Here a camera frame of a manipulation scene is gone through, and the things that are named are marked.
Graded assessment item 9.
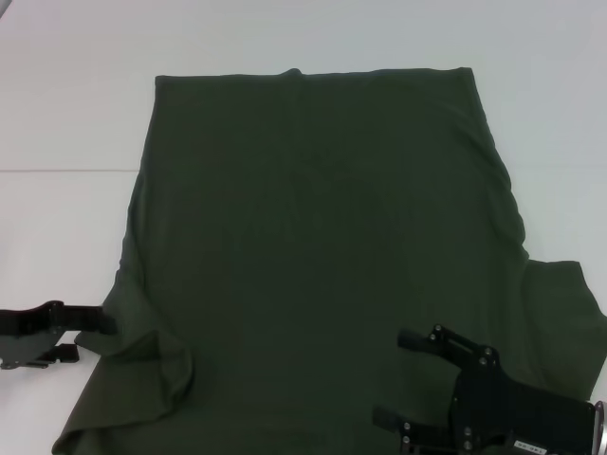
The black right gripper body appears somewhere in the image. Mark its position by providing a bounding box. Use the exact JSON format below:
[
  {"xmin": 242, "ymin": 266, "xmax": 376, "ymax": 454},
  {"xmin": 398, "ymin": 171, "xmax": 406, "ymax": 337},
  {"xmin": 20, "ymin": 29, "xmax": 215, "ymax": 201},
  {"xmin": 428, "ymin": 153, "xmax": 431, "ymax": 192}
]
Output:
[{"xmin": 450, "ymin": 364, "xmax": 597, "ymax": 455}]

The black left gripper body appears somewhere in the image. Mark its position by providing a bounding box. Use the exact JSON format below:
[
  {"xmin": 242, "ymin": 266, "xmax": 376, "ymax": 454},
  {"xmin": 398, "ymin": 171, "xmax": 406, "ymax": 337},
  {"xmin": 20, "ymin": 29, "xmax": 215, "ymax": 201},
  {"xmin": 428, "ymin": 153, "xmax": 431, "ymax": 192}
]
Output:
[{"xmin": 0, "ymin": 300, "xmax": 65, "ymax": 371}]

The dark green shirt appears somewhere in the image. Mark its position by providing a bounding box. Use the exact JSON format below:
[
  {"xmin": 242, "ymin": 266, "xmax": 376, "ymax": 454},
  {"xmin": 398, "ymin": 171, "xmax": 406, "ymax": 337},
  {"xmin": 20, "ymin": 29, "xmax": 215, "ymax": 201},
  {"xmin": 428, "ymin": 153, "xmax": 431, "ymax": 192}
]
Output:
[{"xmin": 50, "ymin": 67, "xmax": 607, "ymax": 455}]

